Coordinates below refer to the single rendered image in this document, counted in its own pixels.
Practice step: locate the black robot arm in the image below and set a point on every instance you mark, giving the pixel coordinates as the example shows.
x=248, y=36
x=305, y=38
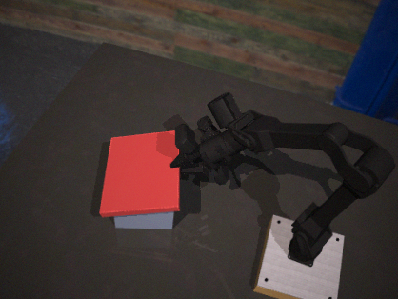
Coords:
x=311, y=229

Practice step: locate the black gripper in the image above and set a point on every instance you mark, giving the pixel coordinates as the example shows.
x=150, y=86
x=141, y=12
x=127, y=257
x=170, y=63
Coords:
x=211, y=154

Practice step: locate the red box lid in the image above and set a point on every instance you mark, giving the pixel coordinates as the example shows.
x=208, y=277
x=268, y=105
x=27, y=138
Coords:
x=138, y=176

